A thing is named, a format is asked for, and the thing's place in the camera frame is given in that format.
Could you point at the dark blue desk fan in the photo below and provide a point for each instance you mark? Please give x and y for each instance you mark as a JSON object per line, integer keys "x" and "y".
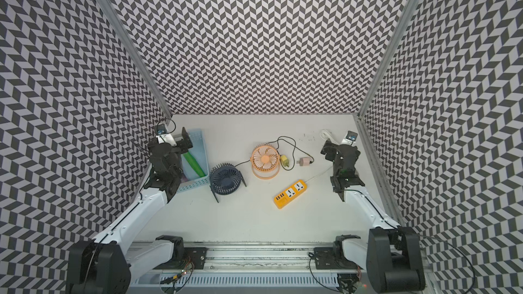
{"x": 225, "y": 179}

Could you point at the green toy pepper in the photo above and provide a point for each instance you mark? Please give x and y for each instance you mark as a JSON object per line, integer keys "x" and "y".
{"x": 194, "y": 164}

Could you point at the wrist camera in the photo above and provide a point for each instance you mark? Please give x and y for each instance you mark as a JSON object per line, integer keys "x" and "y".
{"x": 349, "y": 138}
{"x": 162, "y": 129}

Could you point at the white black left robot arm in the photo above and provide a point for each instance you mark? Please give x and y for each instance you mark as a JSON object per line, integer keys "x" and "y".
{"x": 106, "y": 264}

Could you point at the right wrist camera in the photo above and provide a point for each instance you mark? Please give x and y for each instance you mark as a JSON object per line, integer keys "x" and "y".
{"x": 349, "y": 138}

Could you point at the aluminium corner post right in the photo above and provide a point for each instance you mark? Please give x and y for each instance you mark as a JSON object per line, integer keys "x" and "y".
{"x": 401, "y": 28}

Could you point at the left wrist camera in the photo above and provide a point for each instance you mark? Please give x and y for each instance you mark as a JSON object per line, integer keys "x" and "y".
{"x": 162, "y": 129}

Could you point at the aluminium corner post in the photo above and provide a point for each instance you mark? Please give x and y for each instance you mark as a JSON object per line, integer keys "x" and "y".
{"x": 116, "y": 23}
{"x": 401, "y": 28}

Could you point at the pink plug adapter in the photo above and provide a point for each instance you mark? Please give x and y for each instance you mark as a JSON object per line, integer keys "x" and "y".
{"x": 304, "y": 161}

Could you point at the orange desk fan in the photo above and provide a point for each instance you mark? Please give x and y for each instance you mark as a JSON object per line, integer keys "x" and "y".
{"x": 265, "y": 162}

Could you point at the aluminium corner post left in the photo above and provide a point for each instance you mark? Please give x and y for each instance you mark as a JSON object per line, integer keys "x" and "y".
{"x": 116, "y": 23}

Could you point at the yellow green plug adapter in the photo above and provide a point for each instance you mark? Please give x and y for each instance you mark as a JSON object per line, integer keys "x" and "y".
{"x": 285, "y": 162}

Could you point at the orange power strip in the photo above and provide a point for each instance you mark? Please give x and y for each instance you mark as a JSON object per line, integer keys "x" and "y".
{"x": 291, "y": 193}

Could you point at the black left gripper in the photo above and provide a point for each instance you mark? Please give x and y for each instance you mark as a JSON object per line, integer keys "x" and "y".
{"x": 182, "y": 143}

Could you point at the light blue plastic basket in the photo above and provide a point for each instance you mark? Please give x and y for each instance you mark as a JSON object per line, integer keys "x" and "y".
{"x": 199, "y": 152}

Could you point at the aluminium front rail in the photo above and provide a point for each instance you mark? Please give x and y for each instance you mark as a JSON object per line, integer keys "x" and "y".
{"x": 243, "y": 265}

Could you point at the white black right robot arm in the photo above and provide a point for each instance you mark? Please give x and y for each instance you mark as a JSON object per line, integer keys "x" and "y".
{"x": 389, "y": 253}

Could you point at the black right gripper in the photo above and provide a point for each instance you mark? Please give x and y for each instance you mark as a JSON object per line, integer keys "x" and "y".
{"x": 332, "y": 149}

